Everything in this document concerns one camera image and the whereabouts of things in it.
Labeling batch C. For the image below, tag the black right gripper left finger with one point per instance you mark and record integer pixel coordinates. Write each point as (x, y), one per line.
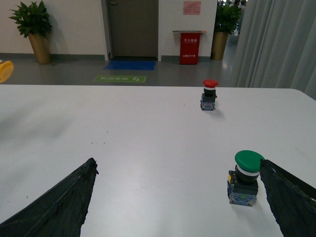
(59, 212)

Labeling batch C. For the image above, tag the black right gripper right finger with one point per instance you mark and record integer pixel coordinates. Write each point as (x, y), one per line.
(291, 200)

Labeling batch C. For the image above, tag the yellow mushroom push button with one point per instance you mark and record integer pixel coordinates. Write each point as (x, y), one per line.
(6, 70)

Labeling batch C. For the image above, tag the green mushroom push button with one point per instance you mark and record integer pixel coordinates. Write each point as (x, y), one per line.
(242, 185)

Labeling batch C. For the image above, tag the red mushroom push button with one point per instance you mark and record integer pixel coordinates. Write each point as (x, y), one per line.
(209, 96)

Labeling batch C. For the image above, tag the green floor sign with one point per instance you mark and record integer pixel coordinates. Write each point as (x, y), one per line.
(112, 78)

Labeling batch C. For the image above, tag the grey curtain right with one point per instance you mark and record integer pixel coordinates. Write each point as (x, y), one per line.
(277, 46)

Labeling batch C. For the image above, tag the blue floor mat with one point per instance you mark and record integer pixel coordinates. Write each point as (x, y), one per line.
(131, 65)

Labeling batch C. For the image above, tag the red fire extinguisher cabinet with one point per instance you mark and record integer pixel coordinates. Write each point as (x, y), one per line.
(189, 46)

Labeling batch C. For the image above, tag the left potted plant gold vase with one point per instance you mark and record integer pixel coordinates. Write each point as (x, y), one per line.
(33, 22)

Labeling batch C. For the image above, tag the potted plant gold vase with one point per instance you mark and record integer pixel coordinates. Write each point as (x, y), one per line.
(33, 22)
(226, 21)

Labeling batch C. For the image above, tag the right potted plant gold vase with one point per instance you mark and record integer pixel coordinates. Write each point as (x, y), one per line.
(226, 21)

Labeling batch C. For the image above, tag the grey door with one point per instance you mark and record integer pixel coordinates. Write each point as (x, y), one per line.
(133, 28)

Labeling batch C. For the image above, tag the pink wall notice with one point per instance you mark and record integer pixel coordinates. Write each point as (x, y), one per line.
(191, 7)

